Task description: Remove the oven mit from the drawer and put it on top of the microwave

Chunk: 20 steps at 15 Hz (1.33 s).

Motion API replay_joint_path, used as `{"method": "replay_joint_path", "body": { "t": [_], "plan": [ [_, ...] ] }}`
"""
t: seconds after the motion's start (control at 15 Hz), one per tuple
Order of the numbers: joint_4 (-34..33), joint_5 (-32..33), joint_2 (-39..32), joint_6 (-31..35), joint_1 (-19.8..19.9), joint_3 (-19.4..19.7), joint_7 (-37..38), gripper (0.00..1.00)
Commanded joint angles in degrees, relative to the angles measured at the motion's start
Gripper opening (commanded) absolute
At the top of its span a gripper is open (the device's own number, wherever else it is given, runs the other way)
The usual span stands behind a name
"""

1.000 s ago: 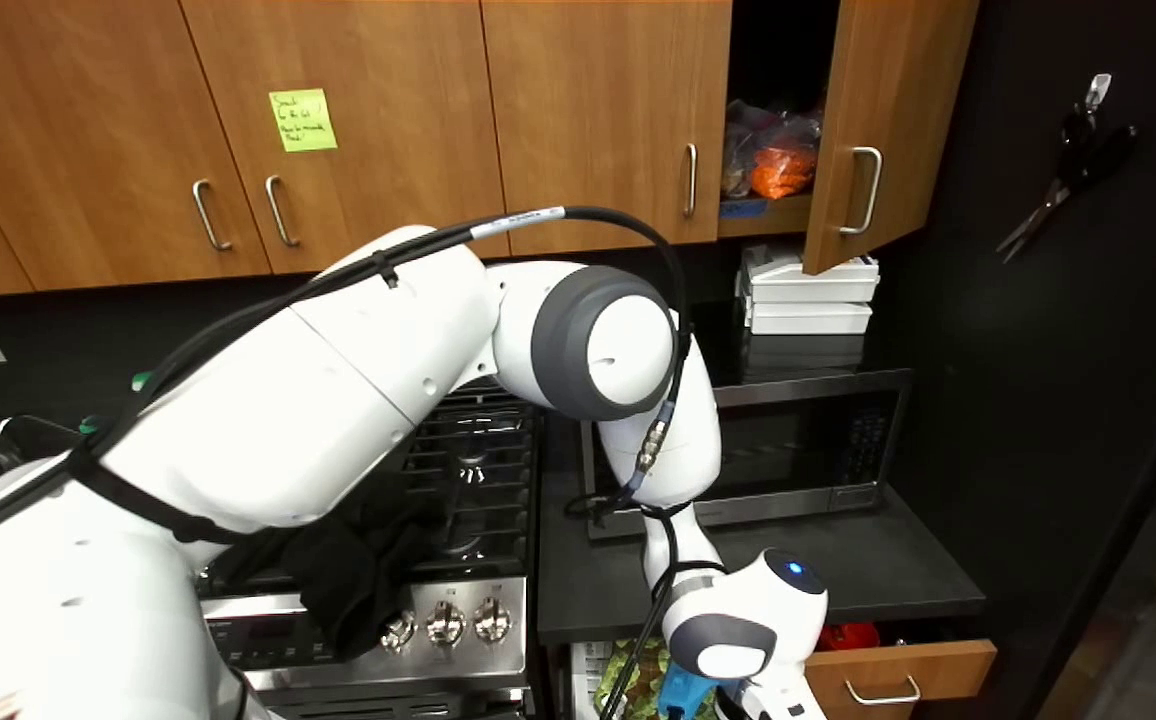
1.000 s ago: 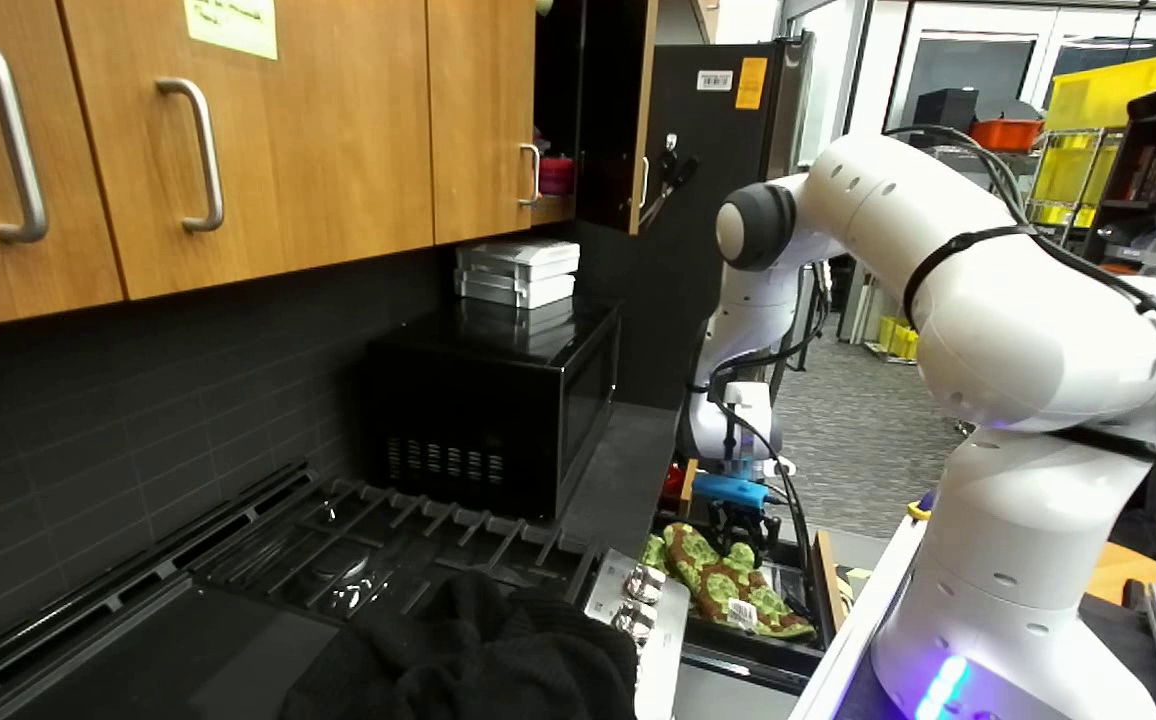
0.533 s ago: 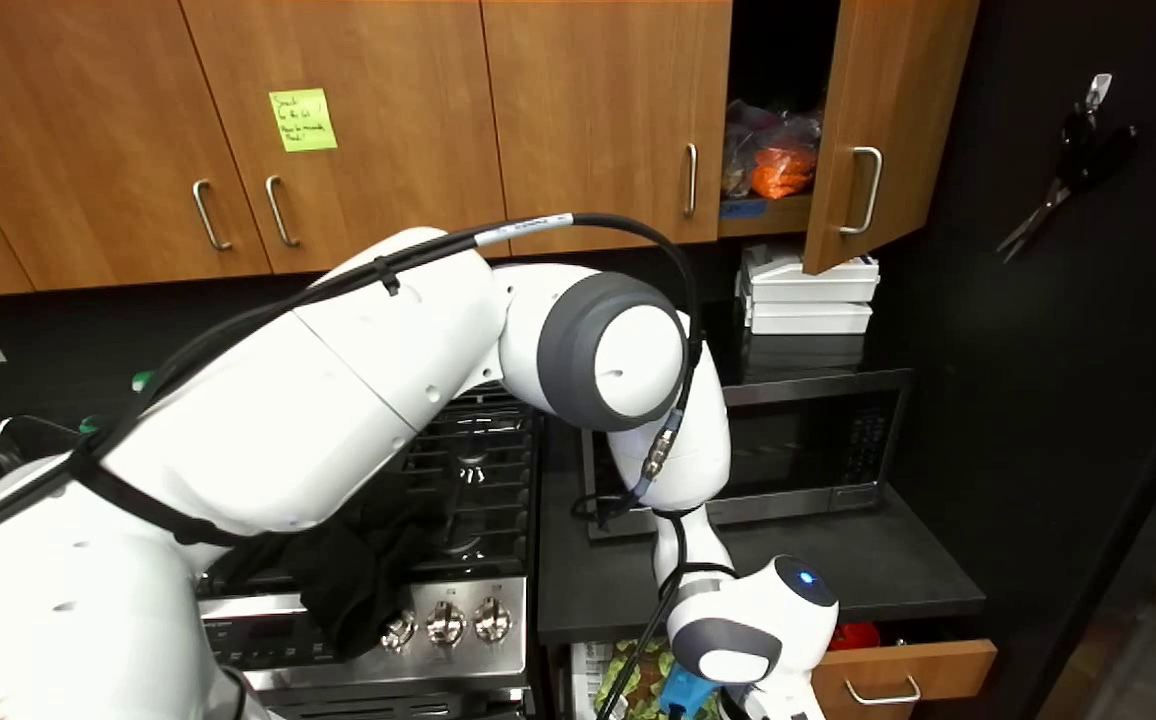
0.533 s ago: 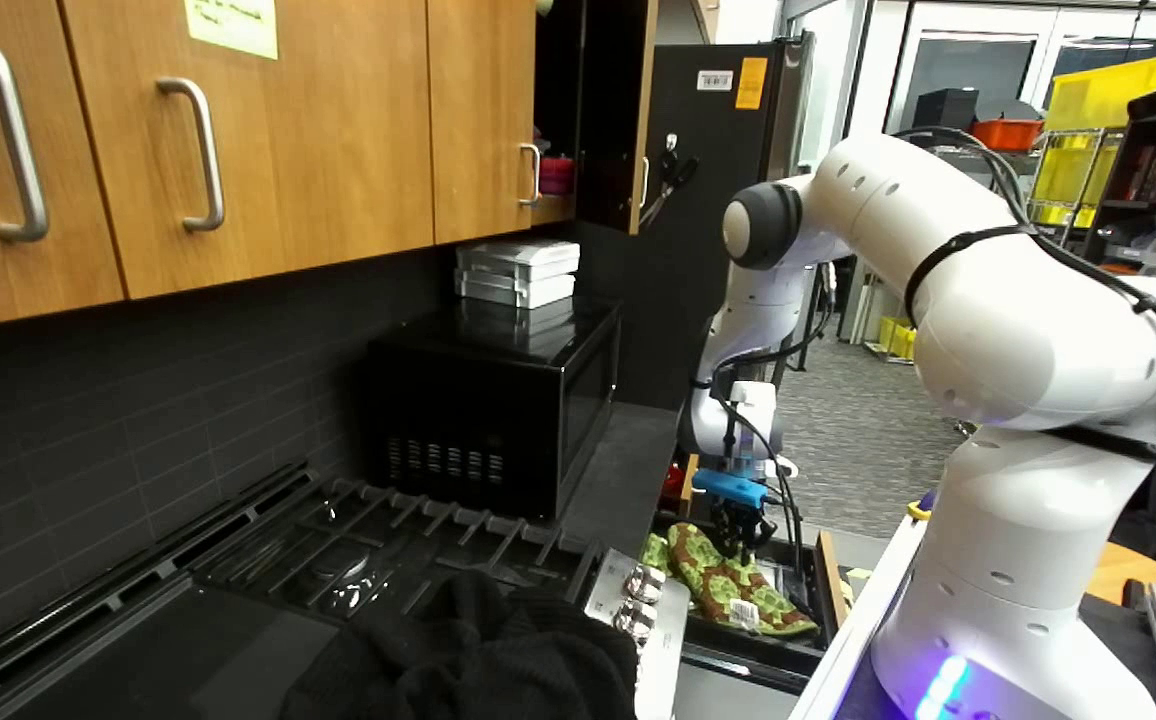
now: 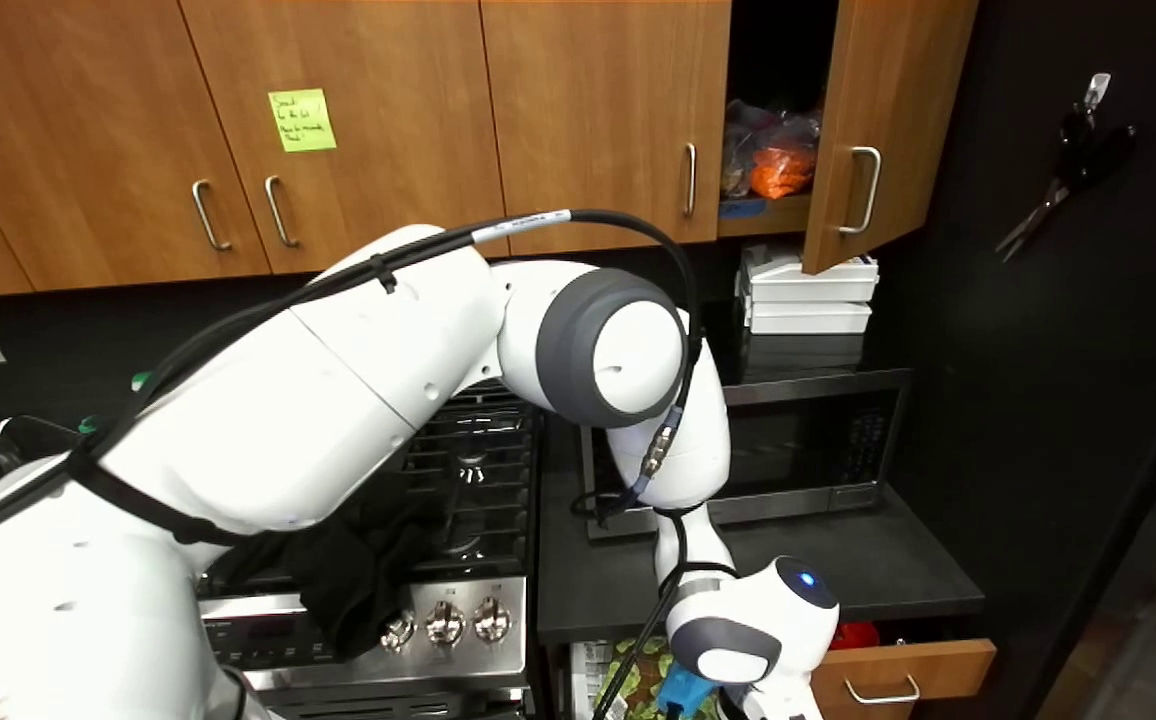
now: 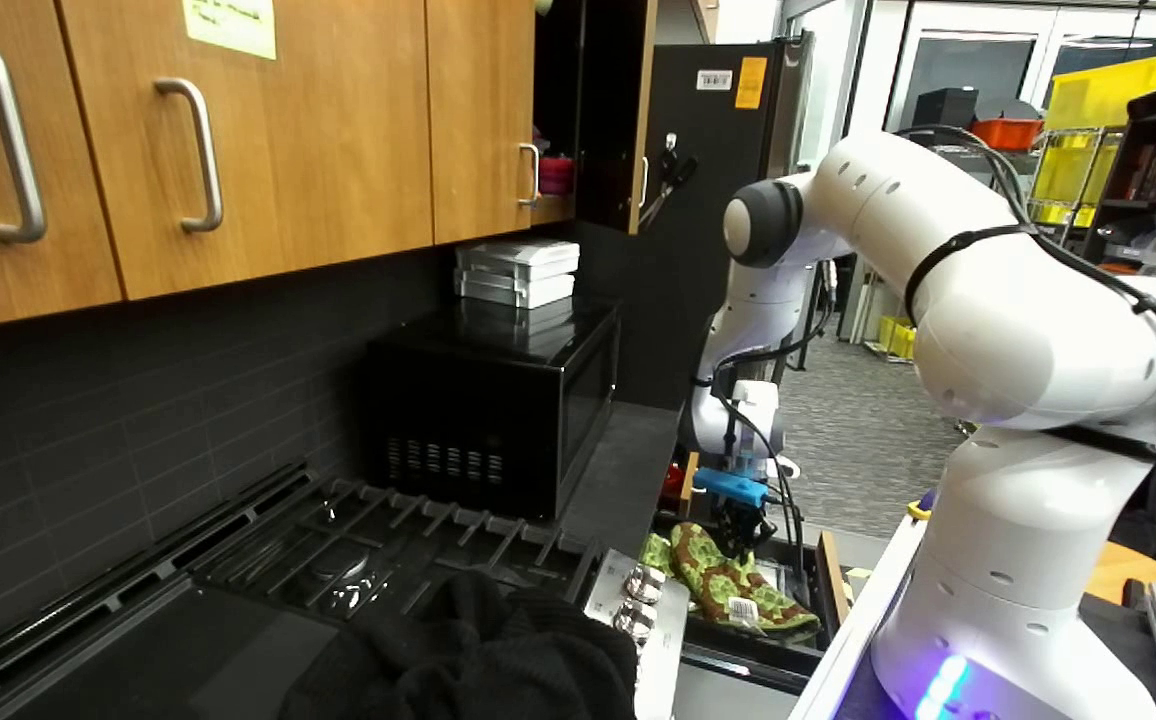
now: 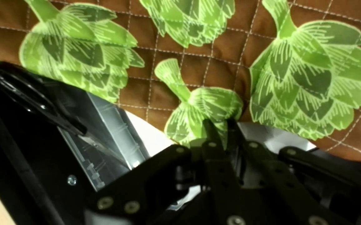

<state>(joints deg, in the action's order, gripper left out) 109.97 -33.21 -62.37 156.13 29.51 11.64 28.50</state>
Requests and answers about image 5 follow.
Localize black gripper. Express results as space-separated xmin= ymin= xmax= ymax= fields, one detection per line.
xmin=707 ymin=681 xmax=761 ymax=720

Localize brown green artichoke oven mitt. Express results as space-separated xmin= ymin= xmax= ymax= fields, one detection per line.
xmin=630 ymin=634 xmax=698 ymax=704
xmin=597 ymin=634 xmax=641 ymax=720

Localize stainless black microwave oven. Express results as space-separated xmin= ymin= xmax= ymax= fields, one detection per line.
xmin=580 ymin=366 xmax=918 ymax=545

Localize red object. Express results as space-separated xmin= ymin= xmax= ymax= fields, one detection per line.
xmin=827 ymin=618 xmax=888 ymax=657

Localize silver range knob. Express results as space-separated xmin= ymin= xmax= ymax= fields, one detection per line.
xmin=426 ymin=599 xmax=471 ymax=653
xmin=471 ymin=594 xmax=517 ymax=649
xmin=376 ymin=609 xmax=426 ymax=657

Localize dark grey flat box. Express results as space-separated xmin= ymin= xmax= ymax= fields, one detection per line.
xmin=739 ymin=333 xmax=872 ymax=382

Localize stainless gas range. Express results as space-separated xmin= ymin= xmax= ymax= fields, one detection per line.
xmin=193 ymin=382 xmax=548 ymax=720

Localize white flat cardboard box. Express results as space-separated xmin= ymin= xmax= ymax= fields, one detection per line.
xmin=746 ymin=301 xmax=879 ymax=339

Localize black cloth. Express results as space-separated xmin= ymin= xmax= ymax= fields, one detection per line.
xmin=209 ymin=511 xmax=439 ymax=663

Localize black refrigerator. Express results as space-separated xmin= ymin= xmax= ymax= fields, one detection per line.
xmin=867 ymin=0 xmax=1156 ymax=720

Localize white stacked boxes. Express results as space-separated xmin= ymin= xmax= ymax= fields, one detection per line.
xmin=746 ymin=249 xmax=888 ymax=310

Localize orange plastic bag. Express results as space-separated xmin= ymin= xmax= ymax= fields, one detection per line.
xmin=724 ymin=100 xmax=827 ymax=207

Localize small silver hanging tool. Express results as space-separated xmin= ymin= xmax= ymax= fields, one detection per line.
xmin=1076 ymin=68 xmax=1120 ymax=132

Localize yellow green sticky note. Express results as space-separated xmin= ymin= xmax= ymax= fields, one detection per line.
xmin=263 ymin=83 xmax=345 ymax=160

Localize steel drawer handle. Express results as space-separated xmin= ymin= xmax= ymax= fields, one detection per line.
xmin=839 ymin=672 xmax=930 ymax=711

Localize wooden drawer with steel handle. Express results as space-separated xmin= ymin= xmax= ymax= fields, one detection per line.
xmin=807 ymin=618 xmax=1004 ymax=720

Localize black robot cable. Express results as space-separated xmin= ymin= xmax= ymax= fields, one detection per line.
xmin=0 ymin=203 xmax=707 ymax=720

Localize steel cabinet door handle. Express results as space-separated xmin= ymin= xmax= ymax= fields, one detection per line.
xmin=676 ymin=139 xmax=707 ymax=224
xmin=838 ymin=139 xmax=888 ymax=239
xmin=188 ymin=173 xmax=242 ymax=256
xmin=261 ymin=169 xmax=307 ymax=250

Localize black handled kitchen shears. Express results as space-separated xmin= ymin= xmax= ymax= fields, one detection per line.
xmin=993 ymin=120 xmax=1144 ymax=267

